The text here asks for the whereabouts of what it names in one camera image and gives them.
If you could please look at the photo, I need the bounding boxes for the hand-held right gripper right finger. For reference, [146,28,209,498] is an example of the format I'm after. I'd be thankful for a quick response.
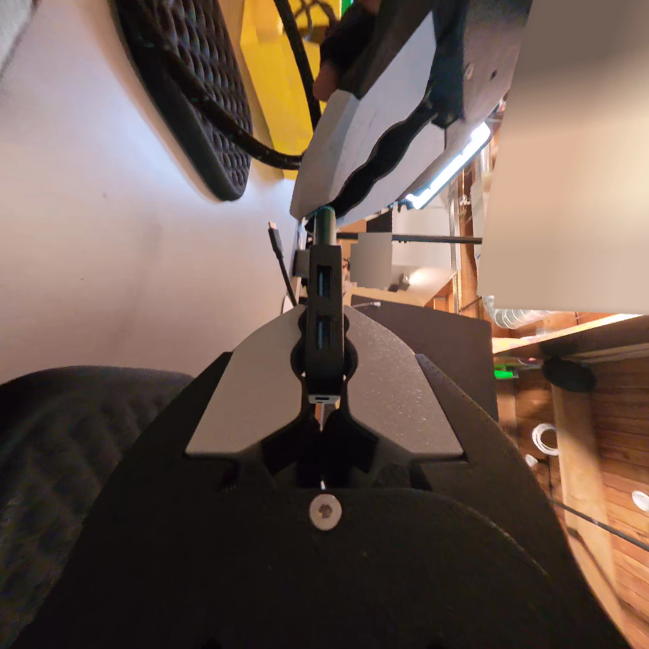
[339,306,465,460]

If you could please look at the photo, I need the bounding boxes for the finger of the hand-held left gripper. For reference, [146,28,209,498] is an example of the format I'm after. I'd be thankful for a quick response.
[337,121,491,226]
[290,13,437,220]

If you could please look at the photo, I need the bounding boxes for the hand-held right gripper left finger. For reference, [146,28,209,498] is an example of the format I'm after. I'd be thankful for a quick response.
[184,304,311,458]

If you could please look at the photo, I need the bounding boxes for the black square adapter hub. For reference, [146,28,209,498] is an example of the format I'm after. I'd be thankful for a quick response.
[268,220,346,406]

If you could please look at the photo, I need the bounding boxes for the black HDMI cable green plug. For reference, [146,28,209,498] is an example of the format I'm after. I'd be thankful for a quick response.
[147,0,338,247]

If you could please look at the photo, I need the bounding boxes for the yellow plastic bin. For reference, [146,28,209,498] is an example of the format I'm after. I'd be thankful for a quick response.
[238,0,325,179]

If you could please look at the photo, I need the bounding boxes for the person's left hand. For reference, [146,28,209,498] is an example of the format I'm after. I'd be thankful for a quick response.
[313,63,345,102]

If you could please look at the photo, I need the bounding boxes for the LED light panel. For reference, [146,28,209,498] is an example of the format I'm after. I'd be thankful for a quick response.
[406,122,492,210]

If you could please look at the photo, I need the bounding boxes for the black quilted mat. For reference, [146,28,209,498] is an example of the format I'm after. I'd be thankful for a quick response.
[109,0,254,202]

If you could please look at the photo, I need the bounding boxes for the black padded cushion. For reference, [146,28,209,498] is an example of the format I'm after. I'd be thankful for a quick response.
[0,367,196,649]

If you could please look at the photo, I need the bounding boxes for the white cable coil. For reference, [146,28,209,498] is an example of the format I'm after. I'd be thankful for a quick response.
[531,423,558,457]

